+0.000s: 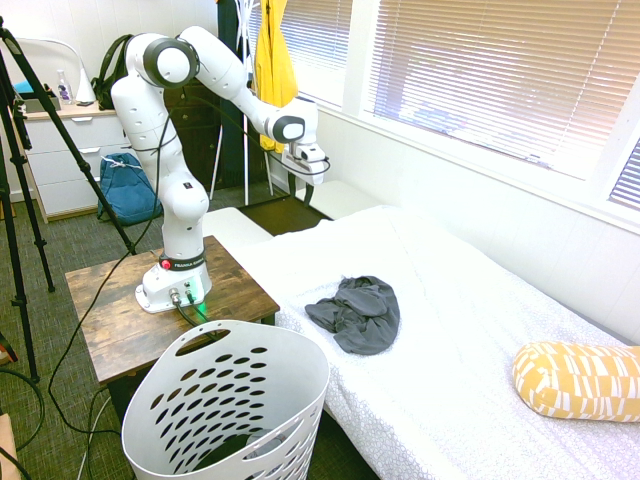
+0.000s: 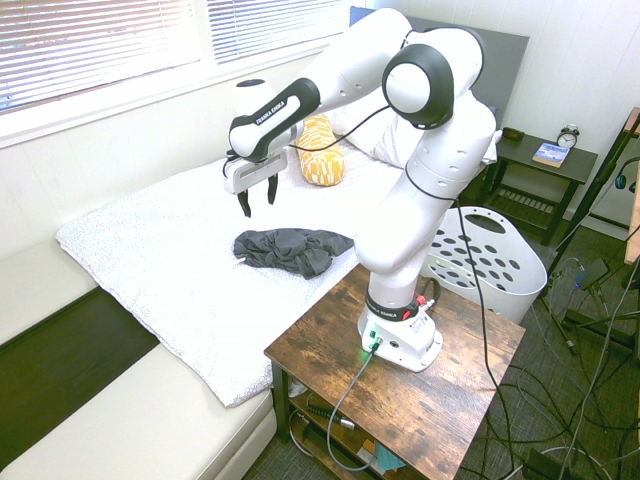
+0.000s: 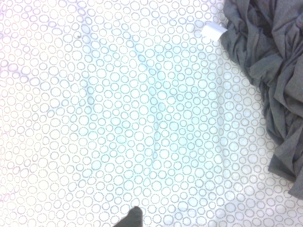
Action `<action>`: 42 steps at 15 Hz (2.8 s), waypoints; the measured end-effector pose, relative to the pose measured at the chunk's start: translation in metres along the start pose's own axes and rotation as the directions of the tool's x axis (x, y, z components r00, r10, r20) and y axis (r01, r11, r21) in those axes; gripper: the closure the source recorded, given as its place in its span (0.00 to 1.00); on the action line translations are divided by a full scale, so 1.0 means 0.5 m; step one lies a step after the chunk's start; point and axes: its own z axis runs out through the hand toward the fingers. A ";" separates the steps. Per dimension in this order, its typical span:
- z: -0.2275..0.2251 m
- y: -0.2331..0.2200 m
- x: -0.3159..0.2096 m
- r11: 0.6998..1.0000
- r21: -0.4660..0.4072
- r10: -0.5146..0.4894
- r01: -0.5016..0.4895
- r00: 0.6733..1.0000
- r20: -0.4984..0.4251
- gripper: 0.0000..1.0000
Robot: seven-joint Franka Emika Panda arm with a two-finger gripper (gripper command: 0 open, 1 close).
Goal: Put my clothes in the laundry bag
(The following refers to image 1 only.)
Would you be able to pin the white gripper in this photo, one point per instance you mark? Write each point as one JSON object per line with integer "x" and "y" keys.
{"x": 311, "y": 175}

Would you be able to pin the dark grey shirt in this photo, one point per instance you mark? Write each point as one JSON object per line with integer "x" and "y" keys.
{"x": 365, "y": 315}

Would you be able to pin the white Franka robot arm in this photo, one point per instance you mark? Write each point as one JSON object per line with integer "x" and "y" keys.
{"x": 145, "y": 125}

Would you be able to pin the white perforated laundry basket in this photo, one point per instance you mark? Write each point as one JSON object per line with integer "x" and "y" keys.
{"x": 280, "y": 360}

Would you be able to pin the dark clothes in basket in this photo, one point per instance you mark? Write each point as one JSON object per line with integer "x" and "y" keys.
{"x": 225, "y": 450}

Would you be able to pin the white low ledge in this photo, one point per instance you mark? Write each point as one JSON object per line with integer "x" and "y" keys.
{"x": 340, "y": 200}

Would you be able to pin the white coat rack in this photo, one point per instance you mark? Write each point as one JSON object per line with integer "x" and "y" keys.
{"x": 246, "y": 150}

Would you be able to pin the cream bench cushion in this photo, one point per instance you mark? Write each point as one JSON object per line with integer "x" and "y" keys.
{"x": 235, "y": 225}

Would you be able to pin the dark wooden cabinet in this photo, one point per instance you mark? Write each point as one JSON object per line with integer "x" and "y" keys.
{"x": 200, "y": 140}

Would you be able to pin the yellow hanging jacket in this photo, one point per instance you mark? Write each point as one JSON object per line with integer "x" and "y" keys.
{"x": 272, "y": 65}

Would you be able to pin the narrow white window blinds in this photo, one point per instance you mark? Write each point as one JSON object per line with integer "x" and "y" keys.
{"x": 315, "y": 50}

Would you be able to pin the dark hanging coat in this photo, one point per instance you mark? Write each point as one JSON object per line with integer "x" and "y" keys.
{"x": 230, "y": 25}

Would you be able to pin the white dotted duvet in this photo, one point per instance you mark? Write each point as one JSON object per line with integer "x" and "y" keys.
{"x": 450, "y": 350}

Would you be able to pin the black backpack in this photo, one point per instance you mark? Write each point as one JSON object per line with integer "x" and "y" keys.
{"x": 107, "y": 75}

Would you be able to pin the rustic wooden side table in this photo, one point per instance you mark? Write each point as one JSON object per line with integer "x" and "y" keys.
{"x": 115, "y": 320}

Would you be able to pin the large white window blinds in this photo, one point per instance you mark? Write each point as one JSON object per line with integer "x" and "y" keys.
{"x": 500, "y": 75}

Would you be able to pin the white desk lamp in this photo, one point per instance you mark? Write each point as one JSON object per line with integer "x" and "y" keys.
{"x": 85, "y": 87}

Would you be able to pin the white drawer dresser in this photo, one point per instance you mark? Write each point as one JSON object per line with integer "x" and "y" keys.
{"x": 55, "y": 170}

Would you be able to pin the clear plastic bottle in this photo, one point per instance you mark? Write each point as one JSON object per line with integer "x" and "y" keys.
{"x": 64, "y": 92}

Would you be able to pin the grey storage box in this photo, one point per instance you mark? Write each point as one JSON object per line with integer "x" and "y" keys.
{"x": 40, "y": 106}

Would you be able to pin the teal flat item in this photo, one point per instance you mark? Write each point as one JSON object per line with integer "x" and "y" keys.
{"x": 24, "y": 89}

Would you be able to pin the small white window blinds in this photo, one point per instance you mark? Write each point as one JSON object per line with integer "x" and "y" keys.
{"x": 627, "y": 180}

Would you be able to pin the yellow patterned bolster pillow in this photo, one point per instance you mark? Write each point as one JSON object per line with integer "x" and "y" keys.
{"x": 575, "y": 380}

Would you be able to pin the brown cardboard box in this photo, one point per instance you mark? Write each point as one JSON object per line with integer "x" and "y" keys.
{"x": 7, "y": 445}

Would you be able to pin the black camera tripod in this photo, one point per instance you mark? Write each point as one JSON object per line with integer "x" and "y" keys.
{"x": 62, "y": 131}

